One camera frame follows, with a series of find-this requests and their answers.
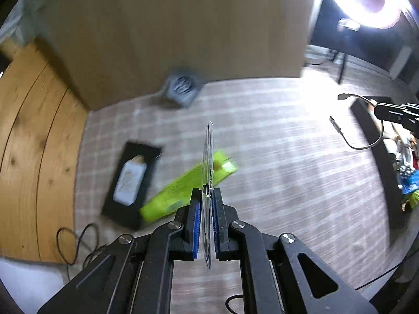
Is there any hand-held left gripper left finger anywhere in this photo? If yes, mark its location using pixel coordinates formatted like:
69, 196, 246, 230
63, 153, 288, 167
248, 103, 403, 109
37, 188, 202, 314

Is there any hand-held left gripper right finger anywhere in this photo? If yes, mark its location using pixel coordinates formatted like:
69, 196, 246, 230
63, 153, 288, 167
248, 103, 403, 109
211, 188, 377, 314

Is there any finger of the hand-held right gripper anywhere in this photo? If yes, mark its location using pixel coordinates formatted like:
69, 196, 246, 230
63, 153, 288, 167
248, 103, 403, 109
374, 102, 419, 122
398, 121, 419, 138

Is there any black storage container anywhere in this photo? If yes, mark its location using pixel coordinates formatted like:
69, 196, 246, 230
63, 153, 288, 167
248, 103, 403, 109
350, 96, 419, 231

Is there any white usb cable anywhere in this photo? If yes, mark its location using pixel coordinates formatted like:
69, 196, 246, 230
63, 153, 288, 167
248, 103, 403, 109
329, 92, 385, 151

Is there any clear plastic packet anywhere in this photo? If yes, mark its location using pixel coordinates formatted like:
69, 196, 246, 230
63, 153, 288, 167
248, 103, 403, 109
200, 120, 217, 271

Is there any lime green packet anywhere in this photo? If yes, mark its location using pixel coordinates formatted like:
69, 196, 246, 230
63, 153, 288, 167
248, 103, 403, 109
140, 150, 238, 231

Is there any blue packet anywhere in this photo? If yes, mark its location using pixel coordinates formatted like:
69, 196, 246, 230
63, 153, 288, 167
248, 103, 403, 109
401, 170, 419, 195

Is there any black tripod stand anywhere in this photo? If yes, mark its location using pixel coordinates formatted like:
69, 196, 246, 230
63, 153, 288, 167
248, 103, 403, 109
327, 29, 349, 84

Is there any black flat box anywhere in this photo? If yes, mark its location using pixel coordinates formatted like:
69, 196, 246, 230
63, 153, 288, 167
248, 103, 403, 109
101, 141, 163, 230

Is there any white sachet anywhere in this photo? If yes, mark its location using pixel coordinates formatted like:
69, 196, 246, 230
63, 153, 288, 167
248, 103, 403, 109
113, 155, 148, 207

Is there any white device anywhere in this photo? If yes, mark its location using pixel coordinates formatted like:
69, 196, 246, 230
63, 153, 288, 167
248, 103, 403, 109
0, 258, 66, 314

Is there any large cardboard box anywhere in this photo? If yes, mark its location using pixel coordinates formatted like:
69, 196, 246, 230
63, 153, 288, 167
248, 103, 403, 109
33, 0, 324, 112

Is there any ring light phone clamp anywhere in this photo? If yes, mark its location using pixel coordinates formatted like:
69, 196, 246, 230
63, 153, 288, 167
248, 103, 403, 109
337, 18, 361, 31

